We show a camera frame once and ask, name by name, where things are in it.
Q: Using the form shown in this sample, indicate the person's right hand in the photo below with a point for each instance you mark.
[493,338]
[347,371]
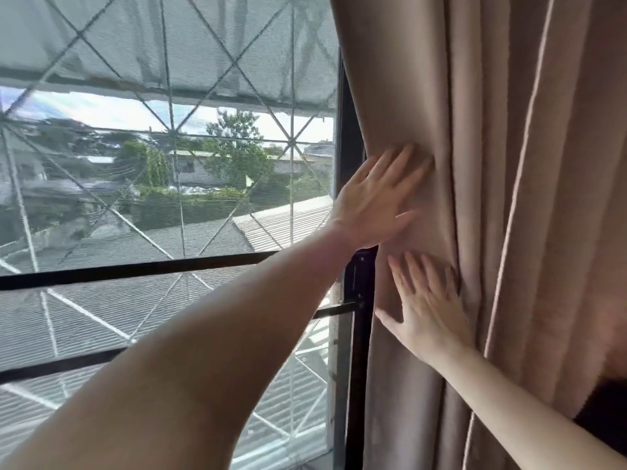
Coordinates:
[431,320]

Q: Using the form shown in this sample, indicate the person's left hand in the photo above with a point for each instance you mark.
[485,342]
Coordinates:
[370,205]

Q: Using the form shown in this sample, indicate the person's right thumb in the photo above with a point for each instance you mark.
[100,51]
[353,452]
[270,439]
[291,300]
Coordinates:
[389,322]

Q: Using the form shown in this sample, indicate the person's left middle finger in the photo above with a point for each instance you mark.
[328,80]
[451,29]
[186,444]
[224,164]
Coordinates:
[399,163]

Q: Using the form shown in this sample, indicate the person's right little finger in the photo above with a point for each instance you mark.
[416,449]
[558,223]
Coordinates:
[453,286]

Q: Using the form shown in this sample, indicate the person's left thumb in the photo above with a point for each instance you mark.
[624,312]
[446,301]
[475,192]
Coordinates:
[404,221]

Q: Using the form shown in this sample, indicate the person's right middle finger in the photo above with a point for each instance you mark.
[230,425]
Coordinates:
[417,274]

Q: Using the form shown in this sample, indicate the beige fabric curtain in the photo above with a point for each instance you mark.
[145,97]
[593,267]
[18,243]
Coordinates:
[514,141]

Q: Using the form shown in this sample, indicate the person's left forearm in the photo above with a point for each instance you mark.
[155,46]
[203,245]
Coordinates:
[186,367]

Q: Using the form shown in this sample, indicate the person's right forearm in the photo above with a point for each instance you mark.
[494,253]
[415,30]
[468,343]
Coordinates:
[514,416]

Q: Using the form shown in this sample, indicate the grey corrugated metal roof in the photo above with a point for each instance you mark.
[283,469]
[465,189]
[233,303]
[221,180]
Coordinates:
[279,225]

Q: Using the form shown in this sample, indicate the green tree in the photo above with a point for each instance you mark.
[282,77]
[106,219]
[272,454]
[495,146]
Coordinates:
[235,151]

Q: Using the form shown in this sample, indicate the white metal window grille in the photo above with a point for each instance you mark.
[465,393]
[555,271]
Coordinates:
[171,141]

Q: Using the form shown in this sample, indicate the grey translucent awning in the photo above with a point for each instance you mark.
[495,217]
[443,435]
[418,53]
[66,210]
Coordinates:
[161,39]

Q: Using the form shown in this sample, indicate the grey mesh insect screen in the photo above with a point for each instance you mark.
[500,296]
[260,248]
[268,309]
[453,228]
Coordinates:
[147,53]

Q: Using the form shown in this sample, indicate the black window frame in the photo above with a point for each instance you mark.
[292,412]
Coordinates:
[355,298]

